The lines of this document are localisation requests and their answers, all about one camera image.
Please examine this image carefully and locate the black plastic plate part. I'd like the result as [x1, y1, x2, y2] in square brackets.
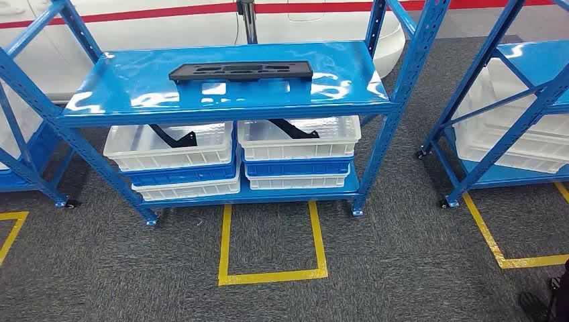
[168, 60, 314, 83]

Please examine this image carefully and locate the blue metal shelf rack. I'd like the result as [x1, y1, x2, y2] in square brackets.
[0, 0, 452, 227]
[0, 82, 83, 210]
[415, 0, 569, 210]

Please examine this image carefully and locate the blue plastic crate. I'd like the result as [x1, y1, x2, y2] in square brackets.
[242, 151, 354, 178]
[119, 133, 239, 188]

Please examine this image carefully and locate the yellow floor tape square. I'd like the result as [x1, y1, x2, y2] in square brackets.
[0, 211, 30, 266]
[217, 201, 329, 286]

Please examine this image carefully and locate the white car body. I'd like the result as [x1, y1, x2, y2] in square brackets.
[0, 0, 406, 103]

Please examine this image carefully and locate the black metal bracket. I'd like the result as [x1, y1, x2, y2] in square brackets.
[268, 119, 320, 140]
[148, 124, 199, 149]

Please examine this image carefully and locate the black stanchion post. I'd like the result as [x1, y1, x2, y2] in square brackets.
[236, 0, 260, 46]

